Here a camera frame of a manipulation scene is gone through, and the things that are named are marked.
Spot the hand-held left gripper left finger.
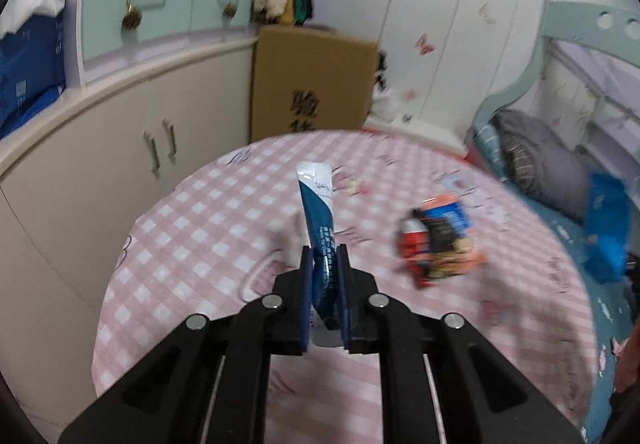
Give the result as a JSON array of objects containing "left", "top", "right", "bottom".
[{"left": 57, "top": 245, "right": 316, "bottom": 444}]

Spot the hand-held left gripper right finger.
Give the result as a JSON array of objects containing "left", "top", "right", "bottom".
[{"left": 335, "top": 244, "right": 587, "bottom": 444}]

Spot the dark blue white squeezed tube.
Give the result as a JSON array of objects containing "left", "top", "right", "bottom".
[{"left": 295, "top": 162, "right": 341, "bottom": 331}]

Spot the person's right forearm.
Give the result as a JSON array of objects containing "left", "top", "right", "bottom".
[{"left": 612, "top": 324, "right": 640, "bottom": 395}]

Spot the red snack wrapper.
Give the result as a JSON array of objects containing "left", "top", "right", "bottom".
[{"left": 397, "top": 216, "right": 431, "bottom": 275}]

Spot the red box white lid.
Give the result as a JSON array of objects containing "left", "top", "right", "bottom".
[{"left": 364, "top": 118, "right": 482, "bottom": 166}]

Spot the white plastic bag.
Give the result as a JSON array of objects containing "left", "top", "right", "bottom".
[{"left": 372, "top": 89, "right": 401, "bottom": 120}]

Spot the plaid pillow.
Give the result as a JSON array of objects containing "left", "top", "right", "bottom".
[{"left": 500, "top": 134, "right": 536, "bottom": 190}]

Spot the black cloth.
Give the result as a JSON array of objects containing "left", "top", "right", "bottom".
[{"left": 372, "top": 51, "right": 392, "bottom": 95}]

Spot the cardboard box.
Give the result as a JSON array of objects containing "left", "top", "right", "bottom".
[{"left": 250, "top": 25, "right": 380, "bottom": 143}]

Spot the grey blanket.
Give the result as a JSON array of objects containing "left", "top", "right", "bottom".
[{"left": 492, "top": 109, "right": 601, "bottom": 225}]

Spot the low white cabinet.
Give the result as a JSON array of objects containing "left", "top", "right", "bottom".
[{"left": 0, "top": 31, "right": 261, "bottom": 430}]

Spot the teal bed sheet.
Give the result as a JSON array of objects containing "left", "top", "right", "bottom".
[{"left": 470, "top": 124, "right": 640, "bottom": 444}]

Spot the mint green bunk bed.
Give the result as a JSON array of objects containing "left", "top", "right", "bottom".
[{"left": 470, "top": 0, "right": 640, "bottom": 160}]

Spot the blue plastic package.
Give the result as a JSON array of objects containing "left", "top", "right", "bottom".
[{"left": 0, "top": 11, "right": 67, "bottom": 140}]

